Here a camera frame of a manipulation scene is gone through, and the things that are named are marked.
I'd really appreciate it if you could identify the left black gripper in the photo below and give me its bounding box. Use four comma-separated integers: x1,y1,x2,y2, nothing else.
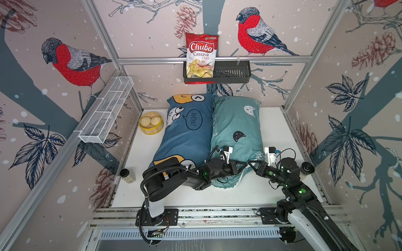
209,161,248,183

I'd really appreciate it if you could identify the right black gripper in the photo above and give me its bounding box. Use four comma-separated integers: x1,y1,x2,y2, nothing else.
247,160,290,188

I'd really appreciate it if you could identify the teal cat pillow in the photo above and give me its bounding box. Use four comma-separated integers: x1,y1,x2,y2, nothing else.
209,96,266,189

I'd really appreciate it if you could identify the blue cartoon pillow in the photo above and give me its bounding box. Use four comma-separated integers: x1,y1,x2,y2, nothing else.
149,94,217,169

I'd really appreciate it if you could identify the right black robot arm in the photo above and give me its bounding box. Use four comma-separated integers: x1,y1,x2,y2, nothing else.
248,158,357,251

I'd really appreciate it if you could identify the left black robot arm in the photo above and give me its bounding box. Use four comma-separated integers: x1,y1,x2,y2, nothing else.
140,158,248,219

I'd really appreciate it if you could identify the black round knob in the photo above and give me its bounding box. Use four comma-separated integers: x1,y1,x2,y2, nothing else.
300,162,315,176

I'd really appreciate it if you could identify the yellow tub of biscuits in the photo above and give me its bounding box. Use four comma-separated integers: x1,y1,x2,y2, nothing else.
139,111,164,135

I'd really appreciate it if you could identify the small black-lidded jar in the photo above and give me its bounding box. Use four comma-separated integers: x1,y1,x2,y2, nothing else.
119,168,136,184

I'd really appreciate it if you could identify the red Chuba chips bag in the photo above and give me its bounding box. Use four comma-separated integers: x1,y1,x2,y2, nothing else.
184,33,219,84

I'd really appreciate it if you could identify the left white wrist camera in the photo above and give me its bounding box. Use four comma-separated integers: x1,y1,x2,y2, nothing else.
219,146,233,164

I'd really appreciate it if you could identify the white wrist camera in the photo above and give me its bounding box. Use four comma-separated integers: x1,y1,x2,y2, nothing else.
219,146,233,164
264,146,277,166

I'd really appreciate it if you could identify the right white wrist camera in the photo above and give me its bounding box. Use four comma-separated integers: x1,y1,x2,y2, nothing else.
264,146,277,166

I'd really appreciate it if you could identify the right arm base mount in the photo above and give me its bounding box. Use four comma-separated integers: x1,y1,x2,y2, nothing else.
256,207,289,225

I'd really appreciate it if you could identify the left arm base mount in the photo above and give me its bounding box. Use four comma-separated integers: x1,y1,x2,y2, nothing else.
135,209,179,227

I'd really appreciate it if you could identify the black wire wall basket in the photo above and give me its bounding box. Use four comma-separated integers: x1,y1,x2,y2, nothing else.
183,61,251,84

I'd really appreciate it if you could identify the white wire mesh shelf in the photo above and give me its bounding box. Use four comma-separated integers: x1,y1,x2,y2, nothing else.
79,76,134,144

